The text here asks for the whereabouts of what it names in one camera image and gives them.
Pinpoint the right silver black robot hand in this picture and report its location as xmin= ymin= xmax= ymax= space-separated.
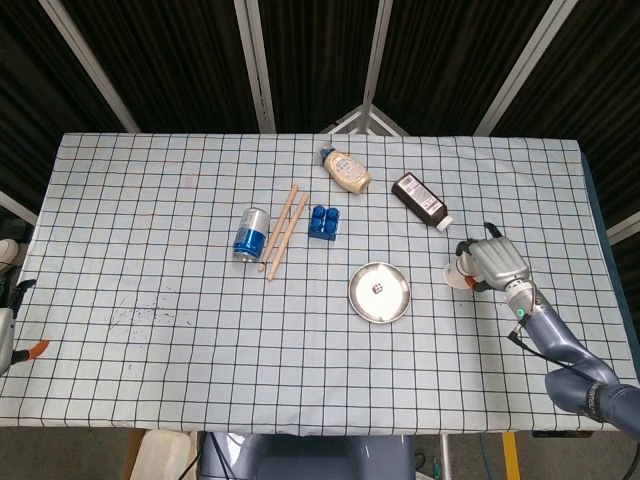
xmin=453 ymin=222 xmax=531 ymax=294

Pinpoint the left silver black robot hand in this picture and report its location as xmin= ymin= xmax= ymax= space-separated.
xmin=0 ymin=278 xmax=51 ymax=376

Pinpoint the white paper cup blue stripe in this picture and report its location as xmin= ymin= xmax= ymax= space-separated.
xmin=443 ymin=252 xmax=481 ymax=291

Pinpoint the round stainless steel plate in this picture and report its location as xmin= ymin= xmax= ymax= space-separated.
xmin=348 ymin=262 xmax=412 ymax=325

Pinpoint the dark brown bottle white cap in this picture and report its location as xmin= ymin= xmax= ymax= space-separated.
xmin=390 ymin=172 xmax=455 ymax=233

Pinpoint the cream sauce squeeze bottle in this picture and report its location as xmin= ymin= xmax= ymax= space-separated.
xmin=318 ymin=144 xmax=374 ymax=194

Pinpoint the blue toy building brick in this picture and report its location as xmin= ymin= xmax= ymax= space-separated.
xmin=307 ymin=204 xmax=343 ymax=242

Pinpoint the checkered light blue tablecloth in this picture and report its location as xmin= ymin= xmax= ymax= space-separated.
xmin=0 ymin=131 xmax=640 ymax=435

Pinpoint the white plastic container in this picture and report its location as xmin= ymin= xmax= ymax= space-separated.
xmin=130 ymin=428 xmax=199 ymax=480

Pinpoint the plain wooden drumstick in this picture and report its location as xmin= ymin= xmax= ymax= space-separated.
xmin=266 ymin=193 xmax=310 ymax=282

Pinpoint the blue silver drink can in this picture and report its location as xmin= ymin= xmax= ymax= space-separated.
xmin=231 ymin=206 xmax=271 ymax=264

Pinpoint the grey-blue robot torso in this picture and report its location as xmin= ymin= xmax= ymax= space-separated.
xmin=198 ymin=432 xmax=417 ymax=480

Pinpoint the black pleated curtain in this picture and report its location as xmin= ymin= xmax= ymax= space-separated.
xmin=0 ymin=0 xmax=640 ymax=241

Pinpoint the black cable with plug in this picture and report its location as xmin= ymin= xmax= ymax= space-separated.
xmin=508 ymin=327 xmax=601 ymax=387

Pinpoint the white metal frame bar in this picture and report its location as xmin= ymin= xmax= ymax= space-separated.
xmin=607 ymin=212 xmax=640 ymax=246
xmin=0 ymin=189 xmax=40 ymax=227

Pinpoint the white triangular frame brace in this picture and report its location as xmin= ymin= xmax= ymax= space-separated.
xmin=319 ymin=104 xmax=411 ymax=136

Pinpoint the white metal frame post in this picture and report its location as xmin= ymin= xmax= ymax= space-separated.
xmin=38 ymin=0 xmax=141 ymax=134
xmin=232 ymin=0 xmax=277 ymax=134
xmin=474 ymin=0 xmax=576 ymax=136
xmin=360 ymin=0 xmax=396 ymax=134

